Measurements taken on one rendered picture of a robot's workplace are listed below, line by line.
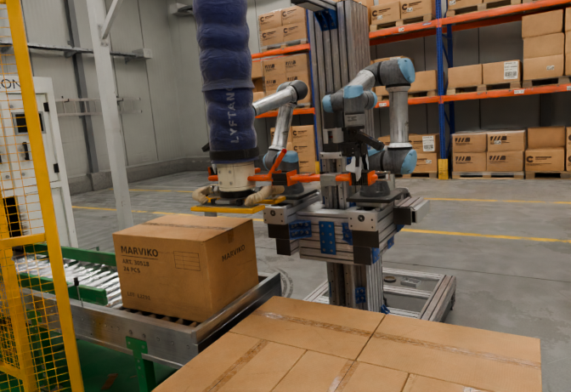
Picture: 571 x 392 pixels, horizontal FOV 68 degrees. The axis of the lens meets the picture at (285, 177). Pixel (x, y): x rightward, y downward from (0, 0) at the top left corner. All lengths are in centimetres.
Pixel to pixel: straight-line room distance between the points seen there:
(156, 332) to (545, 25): 782
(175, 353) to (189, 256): 42
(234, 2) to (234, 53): 21
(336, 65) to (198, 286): 133
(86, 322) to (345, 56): 192
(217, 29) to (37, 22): 1016
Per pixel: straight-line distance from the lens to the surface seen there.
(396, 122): 205
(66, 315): 243
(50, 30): 1200
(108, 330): 237
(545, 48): 863
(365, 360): 173
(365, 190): 212
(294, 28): 999
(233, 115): 184
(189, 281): 207
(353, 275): 245
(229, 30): 187
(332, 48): 237
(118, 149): 515
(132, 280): 234
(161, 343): 211
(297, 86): 238
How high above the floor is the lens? 146
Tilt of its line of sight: 8 degrees down
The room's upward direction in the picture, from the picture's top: 5 degrees counter-clockwise
